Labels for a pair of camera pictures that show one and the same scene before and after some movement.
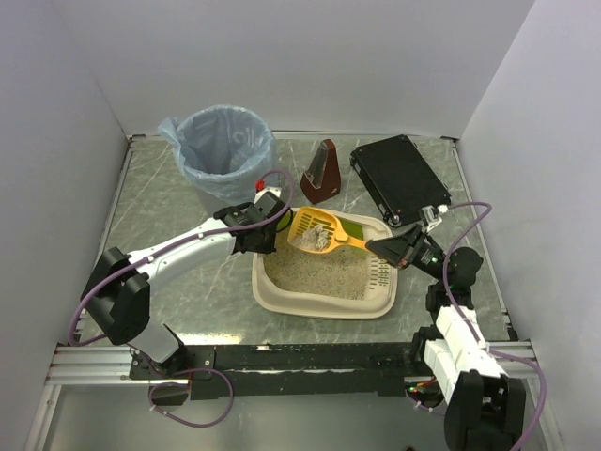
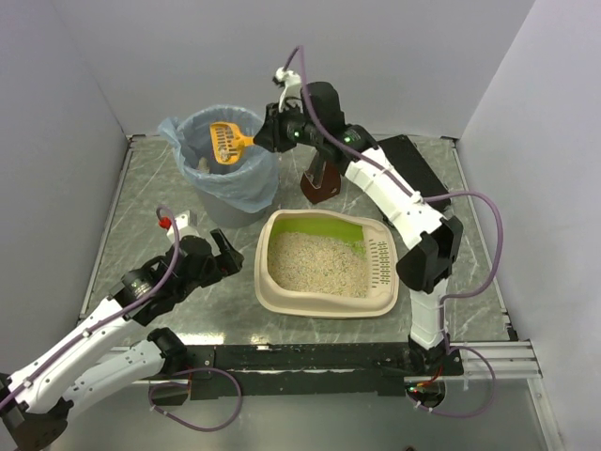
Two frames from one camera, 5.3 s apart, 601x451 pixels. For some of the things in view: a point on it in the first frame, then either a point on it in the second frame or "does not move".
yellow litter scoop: [318, 230] to [228, 142]
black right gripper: [404, 251] to [269, 132]
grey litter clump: [315, 238] to [203, 166]
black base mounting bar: [288, 371] does not move
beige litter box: [352, 281] does not move
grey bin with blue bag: [225, 152] does not move
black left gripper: [262, 240] to [218, 262]
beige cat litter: [342, 273] does not move
